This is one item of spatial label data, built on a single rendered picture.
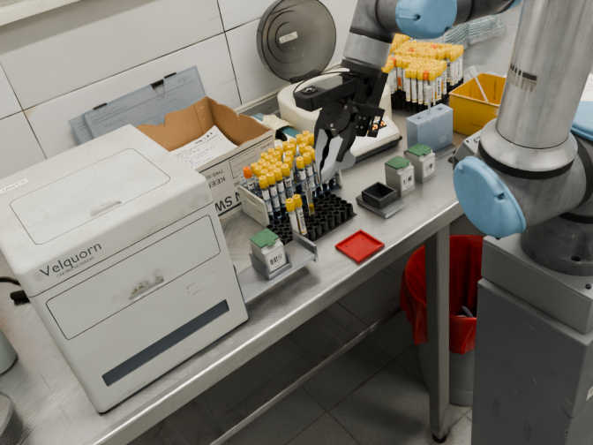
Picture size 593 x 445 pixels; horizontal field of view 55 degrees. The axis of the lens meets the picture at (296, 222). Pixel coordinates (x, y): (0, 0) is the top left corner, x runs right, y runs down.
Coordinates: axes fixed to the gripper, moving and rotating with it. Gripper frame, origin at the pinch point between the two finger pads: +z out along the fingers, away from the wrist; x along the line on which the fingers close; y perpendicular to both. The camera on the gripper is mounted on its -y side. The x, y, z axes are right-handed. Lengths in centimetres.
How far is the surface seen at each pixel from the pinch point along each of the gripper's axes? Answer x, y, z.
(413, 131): 9.4, 32.9, -8.5
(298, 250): 0.1, -0.1, 14.8
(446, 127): 6.8, 40.6, -11.1
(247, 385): 32, 26, 74
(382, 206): 0.3, 19.6, 5.7
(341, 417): 21, 59, 86
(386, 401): 16, 72, 79
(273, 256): -2.3, -7.9, 14.5
